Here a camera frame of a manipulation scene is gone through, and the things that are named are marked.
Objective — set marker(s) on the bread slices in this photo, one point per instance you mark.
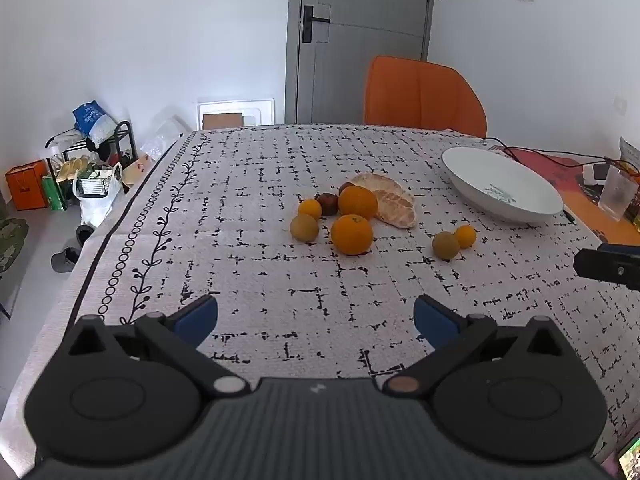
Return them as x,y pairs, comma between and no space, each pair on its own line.
375,181

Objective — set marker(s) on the green box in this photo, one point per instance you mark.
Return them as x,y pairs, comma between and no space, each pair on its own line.
53,194

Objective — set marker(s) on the peeled pomelo piece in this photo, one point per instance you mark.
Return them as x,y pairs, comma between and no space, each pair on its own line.
398,211

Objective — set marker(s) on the small orange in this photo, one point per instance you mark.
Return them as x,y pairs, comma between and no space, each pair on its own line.
310,208
466,236

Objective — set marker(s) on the grey door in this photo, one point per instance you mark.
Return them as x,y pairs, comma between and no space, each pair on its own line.
370,10

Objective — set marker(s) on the orange cardboard box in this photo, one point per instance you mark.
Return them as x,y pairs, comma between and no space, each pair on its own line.
25,186

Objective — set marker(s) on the printed paper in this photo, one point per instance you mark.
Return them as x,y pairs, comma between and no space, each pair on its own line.
630,151

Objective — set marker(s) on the dark shoe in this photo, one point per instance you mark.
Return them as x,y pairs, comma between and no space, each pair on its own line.
85,234
64,260

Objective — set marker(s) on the white patterned tablecloth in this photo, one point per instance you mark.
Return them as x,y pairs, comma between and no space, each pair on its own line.
250,270

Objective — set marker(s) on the clear plastic cup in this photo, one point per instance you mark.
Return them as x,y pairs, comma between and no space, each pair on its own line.
618,192

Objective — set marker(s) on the white foam box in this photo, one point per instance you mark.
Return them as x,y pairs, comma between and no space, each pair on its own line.
235,107

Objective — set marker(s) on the large orange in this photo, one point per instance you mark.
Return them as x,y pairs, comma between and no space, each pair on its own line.
357,202
351,234

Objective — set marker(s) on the black metal rack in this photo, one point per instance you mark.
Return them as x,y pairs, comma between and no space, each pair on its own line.
124,140

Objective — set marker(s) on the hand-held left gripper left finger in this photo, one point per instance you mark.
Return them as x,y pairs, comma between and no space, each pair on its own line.
197,319

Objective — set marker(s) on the camouflage cloth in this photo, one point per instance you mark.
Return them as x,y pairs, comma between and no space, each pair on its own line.
11,240

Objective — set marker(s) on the yellow slippers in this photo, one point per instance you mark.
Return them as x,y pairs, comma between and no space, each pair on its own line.
72,167

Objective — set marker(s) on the smartphone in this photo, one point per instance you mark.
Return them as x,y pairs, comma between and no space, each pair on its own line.
631,457

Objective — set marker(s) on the white ceramic plate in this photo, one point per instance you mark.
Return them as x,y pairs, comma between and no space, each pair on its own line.
500,185

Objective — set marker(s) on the clear plastic bag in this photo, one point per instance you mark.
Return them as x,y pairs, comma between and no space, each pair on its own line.
162,137

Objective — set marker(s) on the white charger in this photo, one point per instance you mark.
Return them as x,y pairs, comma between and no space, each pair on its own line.
595,174

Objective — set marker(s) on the blue plastic bag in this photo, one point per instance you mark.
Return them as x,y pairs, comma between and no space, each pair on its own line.
90,119

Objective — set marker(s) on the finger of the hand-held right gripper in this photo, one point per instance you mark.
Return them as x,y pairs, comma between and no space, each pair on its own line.
607,265

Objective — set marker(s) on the brown round fruit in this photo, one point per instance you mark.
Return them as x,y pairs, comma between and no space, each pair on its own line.
345,188

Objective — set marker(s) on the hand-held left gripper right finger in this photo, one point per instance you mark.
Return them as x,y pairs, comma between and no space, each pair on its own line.
435,321

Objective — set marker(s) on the dark red plum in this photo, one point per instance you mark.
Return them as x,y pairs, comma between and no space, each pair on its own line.
327,204

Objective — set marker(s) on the white plastic bag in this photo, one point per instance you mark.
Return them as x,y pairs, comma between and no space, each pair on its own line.
97,205

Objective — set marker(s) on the orange and red printed mat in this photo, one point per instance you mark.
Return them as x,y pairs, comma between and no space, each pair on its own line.
590,215

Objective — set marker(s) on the orange chair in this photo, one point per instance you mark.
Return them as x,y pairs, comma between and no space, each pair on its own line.
420,92

